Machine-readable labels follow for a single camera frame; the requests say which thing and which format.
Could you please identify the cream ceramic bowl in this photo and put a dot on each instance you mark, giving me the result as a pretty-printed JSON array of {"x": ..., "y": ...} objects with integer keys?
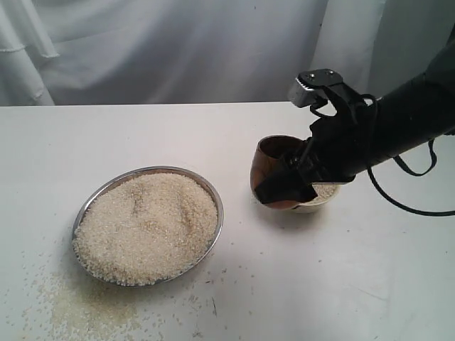
[{"x": 312, "y": 206}]

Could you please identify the brown wooden cup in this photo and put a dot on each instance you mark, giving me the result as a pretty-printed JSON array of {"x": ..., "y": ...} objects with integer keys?
[{"x": 267, "y": 153}]

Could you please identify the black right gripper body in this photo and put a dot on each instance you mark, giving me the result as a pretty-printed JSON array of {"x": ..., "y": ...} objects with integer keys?
[{"x": 341, "y": 144}]

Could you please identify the rice heap in tray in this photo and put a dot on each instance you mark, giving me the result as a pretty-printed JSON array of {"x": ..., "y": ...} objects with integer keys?
[{"x": 145, "y": 227}]

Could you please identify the rice in cream bowl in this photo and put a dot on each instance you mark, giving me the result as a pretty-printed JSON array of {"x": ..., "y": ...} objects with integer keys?
[{"x": 324, "y": 191}]

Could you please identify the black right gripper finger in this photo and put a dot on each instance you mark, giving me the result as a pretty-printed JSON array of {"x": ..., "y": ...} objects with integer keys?
[{"x": 284, "y": 186}]

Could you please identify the spilled rice on table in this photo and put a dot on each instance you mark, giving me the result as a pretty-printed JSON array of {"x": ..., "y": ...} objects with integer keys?
[{"x": 44, "y": 296}]

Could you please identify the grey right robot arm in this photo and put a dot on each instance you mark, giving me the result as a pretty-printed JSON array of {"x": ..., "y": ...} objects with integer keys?
[{"x": 415, "y": 113}]

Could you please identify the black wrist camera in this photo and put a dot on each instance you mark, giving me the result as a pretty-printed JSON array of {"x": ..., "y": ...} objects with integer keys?
[{"x": 310, "y": 87}]

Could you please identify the round steel rice tray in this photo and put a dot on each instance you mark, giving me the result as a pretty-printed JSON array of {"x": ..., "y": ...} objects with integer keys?
[{"x": 219, "y": 220}]

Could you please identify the white cloth backdrop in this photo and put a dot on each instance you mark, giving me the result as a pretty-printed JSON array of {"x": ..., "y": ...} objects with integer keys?
[{"x": 162, "y": 52}]

